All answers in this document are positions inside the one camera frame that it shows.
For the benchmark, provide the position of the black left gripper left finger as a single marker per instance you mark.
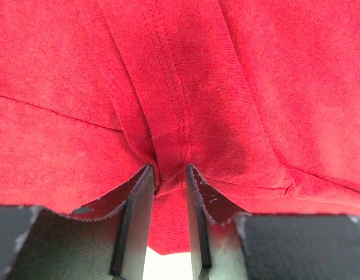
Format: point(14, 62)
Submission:
point(104, 239)

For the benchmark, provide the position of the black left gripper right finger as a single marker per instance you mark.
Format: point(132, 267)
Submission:
point(228, 242)

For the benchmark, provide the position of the red t shirt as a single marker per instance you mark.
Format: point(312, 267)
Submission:
point(262, 97)

